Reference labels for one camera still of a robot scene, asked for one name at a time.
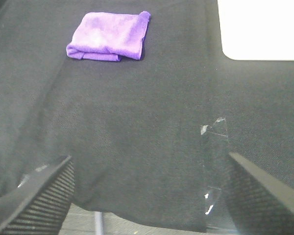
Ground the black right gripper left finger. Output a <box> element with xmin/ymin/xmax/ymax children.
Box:
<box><xmin>0</xmin><ymin>156</ymin><xmax>75</xmax><ymax>235</ymax></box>

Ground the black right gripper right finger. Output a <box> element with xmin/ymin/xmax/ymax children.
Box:
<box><xmin>222</xmin><ymin>152</ymin><xmax>294</xmax><ymax>235</ymax></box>

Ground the purple microfibre towel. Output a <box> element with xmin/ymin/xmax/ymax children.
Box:
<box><xmin>66</xmin><ymin>11</ymin><xmax>151</xmax><ymax>62</ymax></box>

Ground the clear tape strip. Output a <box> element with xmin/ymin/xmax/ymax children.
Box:
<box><xmin>200</xmin><ymin>117</ymin><xmax>228</xmax><ymax>233</ymax></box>

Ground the black table cloth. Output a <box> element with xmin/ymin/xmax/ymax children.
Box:
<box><xmin>0</xmin><ymin>0</ymin><xmax>294</xmax><ymax>232</ymax></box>

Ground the white plastic bin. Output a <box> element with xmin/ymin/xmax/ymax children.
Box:
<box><xmin>218</xmin><ymin>0</ymin><xmax>294</xmax><ymax>61</ymax></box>

